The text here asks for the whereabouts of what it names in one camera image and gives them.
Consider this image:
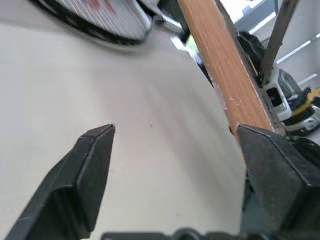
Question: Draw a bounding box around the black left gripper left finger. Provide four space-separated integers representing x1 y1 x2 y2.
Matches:
4 123 116 240

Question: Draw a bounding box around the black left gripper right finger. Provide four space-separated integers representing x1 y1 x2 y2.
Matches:
235 123 320 240

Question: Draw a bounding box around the wooden table edge strip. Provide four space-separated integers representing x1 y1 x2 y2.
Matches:
176 0 301 142

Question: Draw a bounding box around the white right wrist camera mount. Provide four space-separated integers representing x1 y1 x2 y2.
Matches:
263 62 295 123

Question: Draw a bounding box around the yellow cable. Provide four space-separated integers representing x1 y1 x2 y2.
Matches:
291 86 320 118

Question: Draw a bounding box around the black racket with white strings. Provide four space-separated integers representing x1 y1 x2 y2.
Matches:
29 0 185 47

